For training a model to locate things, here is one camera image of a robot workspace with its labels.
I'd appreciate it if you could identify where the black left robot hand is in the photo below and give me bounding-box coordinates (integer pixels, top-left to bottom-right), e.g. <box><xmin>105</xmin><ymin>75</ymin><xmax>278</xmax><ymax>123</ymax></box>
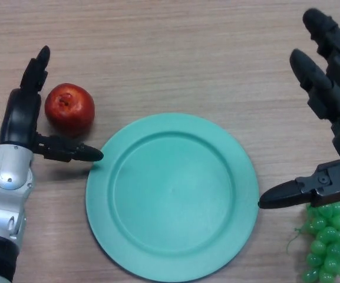
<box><xmin>0</xmin><ymin>45</ymin><xmax>104</xmax><ymax>163</ymax></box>

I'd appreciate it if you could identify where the red apple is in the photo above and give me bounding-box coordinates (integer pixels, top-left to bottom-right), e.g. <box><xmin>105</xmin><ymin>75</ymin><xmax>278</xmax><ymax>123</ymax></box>
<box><xmin>44</xmin><ymin>83</ymin><xmax>96</xmax><ymax>136</ymax></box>

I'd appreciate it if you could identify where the green round plate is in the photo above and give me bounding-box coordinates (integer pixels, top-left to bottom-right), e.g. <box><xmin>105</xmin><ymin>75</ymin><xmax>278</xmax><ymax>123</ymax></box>
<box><xmin>85</xmin><ymin>113</ymin><xmax>260</xmax><ymax>279</ymax></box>

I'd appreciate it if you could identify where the green grape bunch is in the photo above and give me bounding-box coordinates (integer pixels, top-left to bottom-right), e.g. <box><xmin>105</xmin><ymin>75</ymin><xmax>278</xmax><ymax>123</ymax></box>
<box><xmin>286</xmin><ymin>202</ymin><xmax>340</xmax><ymax>283</ymax></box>

